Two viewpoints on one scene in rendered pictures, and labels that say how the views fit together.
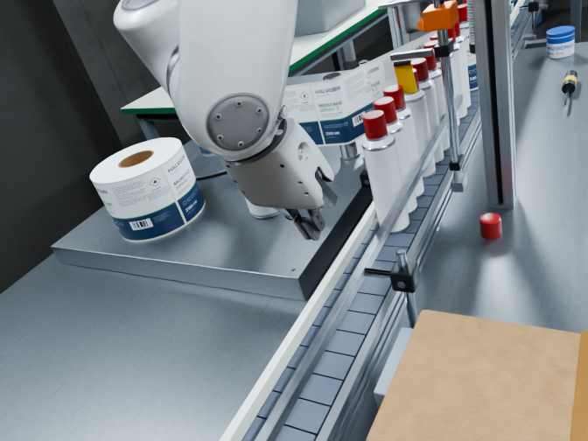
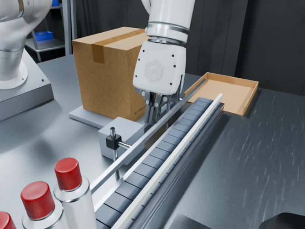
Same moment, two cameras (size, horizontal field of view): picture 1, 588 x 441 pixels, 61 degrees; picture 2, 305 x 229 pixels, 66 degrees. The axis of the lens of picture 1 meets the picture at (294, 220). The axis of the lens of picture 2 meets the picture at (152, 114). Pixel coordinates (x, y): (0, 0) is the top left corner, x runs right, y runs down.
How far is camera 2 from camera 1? 0.97 m
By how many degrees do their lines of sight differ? 119
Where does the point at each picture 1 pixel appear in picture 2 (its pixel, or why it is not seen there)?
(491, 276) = not seen: hidden behind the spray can
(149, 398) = (263, 181)
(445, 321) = (123, 48)
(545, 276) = not seen: hidden behind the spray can
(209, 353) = (238, 200)
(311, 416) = (169, 138)
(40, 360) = not seen: outside the picture
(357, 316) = (142, 172)
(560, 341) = (107, 45)
